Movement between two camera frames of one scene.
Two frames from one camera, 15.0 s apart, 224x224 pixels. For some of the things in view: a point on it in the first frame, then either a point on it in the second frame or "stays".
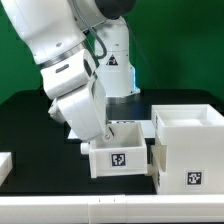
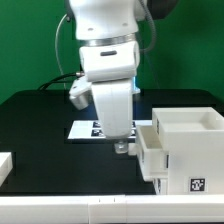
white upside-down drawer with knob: x=159 y=161 -> x=161 y=186
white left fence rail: x=6 y=165 stays
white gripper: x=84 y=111 -> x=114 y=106
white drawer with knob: x=124 y=153 -> x=153 y=159
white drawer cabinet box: x=194 y=138 stays
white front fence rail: x=137 y=208 stays
